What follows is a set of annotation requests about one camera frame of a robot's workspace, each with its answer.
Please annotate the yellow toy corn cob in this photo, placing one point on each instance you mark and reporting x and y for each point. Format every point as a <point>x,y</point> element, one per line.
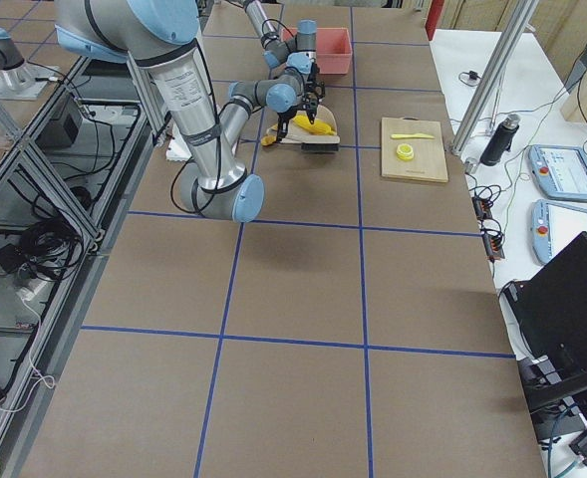
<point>316,127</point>

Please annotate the beige plastic dustpan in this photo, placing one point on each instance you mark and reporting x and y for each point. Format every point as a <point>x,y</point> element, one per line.
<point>322,113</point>

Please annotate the beige hand brush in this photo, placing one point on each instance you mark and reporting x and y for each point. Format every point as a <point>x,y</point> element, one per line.
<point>314,143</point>

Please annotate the yellow toy ginger root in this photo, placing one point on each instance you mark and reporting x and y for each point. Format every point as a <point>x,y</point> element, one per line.
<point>268,140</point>

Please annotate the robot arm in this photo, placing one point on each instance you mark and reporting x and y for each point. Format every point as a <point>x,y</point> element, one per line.
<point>283,35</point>
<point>161,38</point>

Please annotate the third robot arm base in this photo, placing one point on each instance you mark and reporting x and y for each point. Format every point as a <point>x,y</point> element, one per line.
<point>19,79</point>

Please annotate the pink plastic bin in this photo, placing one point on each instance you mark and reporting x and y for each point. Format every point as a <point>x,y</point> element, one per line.
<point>333,52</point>

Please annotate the yellow plastic knife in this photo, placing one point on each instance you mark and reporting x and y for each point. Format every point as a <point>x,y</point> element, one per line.
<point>417,135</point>

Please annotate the yellow lemon slices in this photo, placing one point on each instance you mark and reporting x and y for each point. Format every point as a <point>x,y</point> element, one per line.
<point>405,152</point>

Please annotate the bamboo cutting board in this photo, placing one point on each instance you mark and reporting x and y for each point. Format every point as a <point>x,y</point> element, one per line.
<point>429,163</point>

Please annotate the black water bottle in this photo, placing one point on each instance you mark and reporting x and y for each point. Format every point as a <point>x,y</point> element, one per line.
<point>500,141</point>

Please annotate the upper teach pendant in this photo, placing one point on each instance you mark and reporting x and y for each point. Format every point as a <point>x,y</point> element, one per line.
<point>560,171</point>

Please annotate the teach pendant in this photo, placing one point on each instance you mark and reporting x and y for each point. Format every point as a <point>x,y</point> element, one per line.
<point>554,226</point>
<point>560,171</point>

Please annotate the lower teach pendant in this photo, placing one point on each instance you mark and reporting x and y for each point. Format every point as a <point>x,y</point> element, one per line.
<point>554,226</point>

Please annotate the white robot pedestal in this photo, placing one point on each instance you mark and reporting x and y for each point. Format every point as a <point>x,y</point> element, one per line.
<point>177,150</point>

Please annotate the aluminium frame post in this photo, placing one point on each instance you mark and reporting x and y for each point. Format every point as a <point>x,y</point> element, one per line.
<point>495,68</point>

